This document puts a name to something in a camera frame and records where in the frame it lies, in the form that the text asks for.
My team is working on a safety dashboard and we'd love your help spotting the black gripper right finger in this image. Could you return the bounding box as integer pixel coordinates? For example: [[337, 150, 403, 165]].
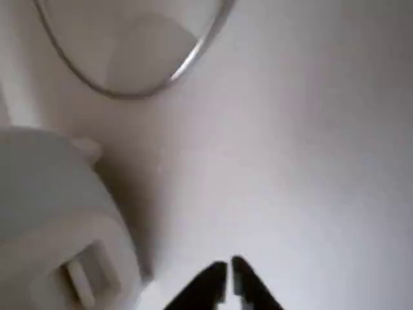
[[230, 256, 285, 310]]

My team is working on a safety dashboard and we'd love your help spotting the glass lid with white knob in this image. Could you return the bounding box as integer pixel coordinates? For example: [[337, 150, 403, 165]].
[[32, 0, 235, 98]]

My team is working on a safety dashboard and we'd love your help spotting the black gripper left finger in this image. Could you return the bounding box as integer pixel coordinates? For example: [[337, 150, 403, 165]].
[[164, 261, 228, 310]]

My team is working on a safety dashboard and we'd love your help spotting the white rice cooker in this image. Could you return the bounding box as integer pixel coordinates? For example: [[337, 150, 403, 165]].
[[0, 125, 145, 310]]

